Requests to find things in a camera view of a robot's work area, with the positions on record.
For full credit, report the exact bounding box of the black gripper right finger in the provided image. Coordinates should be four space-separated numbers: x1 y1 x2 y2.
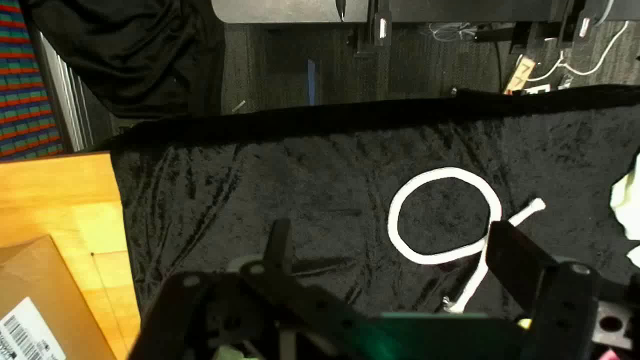
485 218 603 360

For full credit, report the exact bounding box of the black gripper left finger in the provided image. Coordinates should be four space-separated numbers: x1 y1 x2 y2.
136 218 366 360

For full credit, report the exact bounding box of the white rope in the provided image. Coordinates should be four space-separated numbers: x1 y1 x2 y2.
385 165 548 315

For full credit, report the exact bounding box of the black velvet table cloth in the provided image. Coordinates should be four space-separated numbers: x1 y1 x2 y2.
108 83 640 360

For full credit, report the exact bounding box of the yellow cloth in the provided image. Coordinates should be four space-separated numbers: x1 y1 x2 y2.
608 154 640 267

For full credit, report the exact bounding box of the cardboard box with white label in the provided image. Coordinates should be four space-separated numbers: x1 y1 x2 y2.
0 234 117 360

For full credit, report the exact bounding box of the yellow paper tag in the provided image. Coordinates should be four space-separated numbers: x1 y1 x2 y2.
503 56 537 96

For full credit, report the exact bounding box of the black hanging curtain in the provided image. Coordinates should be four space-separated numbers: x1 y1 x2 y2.
26 0 225 117

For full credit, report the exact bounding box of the white hanging curtain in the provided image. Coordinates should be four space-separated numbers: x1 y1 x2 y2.
35 27 95 154

